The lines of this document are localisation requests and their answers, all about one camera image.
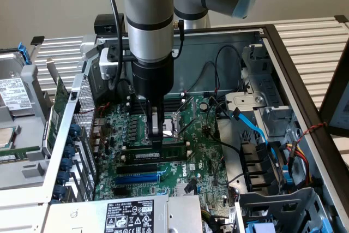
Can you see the pale blue plastic block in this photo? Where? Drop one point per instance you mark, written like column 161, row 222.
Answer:
column 260, row 229

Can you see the large black clamp block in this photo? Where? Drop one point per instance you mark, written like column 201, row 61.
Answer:
column 105, row 23

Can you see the silver CPU chip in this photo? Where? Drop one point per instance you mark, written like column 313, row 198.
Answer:
column 6, row 136

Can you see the blue plastic drive clip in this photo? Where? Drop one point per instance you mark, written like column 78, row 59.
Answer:
column 287, row 178

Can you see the coin cell battery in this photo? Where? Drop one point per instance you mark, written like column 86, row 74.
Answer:
column 204, row 106

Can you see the long black expansion slot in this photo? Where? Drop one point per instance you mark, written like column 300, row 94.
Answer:
column 136, row 169

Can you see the silver power supply with label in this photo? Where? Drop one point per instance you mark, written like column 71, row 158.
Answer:
column 81, row 216

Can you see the grey parts rack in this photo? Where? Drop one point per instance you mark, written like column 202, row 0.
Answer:
column 30, row 173

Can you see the dark grey drive cage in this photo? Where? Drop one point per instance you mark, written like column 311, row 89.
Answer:
column 272, row 205

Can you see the hard disk with white label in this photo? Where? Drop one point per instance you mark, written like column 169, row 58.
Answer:
column 16, row 94

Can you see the blue plastic cage tab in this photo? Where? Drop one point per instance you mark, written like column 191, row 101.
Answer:
column 326, row 226

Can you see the small black table clip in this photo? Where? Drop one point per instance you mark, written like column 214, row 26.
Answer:
column 341, row 18
column 37, row 40

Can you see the silver disk bay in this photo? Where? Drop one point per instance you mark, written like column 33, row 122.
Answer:
column 270, row 88

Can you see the blue expansion slot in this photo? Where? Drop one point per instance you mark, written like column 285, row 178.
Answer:
column 136, row 180

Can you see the green Dell motherboard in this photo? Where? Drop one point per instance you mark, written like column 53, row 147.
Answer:
column 201, row 145

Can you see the green RAM stick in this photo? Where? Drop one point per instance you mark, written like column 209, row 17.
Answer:
column 16, row 151
column 174, row 154

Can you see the green graphics card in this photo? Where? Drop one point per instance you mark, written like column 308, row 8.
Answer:
column 61, row 94

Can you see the small silver heatsink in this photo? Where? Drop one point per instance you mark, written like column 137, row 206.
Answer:
column 180, row 189

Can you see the CPU socket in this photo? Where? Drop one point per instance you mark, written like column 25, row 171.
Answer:
column 170, row 124

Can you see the blue hard disk latch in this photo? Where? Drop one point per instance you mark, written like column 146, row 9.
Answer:
column 26, row 54

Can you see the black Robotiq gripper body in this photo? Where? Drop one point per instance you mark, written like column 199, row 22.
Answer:
column 152, row 80

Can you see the blue card retention clip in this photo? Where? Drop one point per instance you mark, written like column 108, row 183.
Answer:
column 58, row 190
column 74, row 130
column 66, row 164
column 63, row 177
column 69, row 151

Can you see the open grey PC case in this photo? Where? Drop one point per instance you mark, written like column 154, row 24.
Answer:
column 196, row 64

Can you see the dark framed computer case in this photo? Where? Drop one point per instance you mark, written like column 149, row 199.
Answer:
column 338, row 113

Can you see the thin socket locking lever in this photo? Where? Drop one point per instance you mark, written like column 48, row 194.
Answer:
column 141, row 106

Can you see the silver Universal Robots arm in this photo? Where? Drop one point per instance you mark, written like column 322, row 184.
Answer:
column 147, row 12

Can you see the short black expansion slot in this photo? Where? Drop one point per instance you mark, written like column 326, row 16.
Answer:
column 120, row 192

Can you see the long socket locking lever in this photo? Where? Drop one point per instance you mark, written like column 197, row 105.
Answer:
column 170, row 135

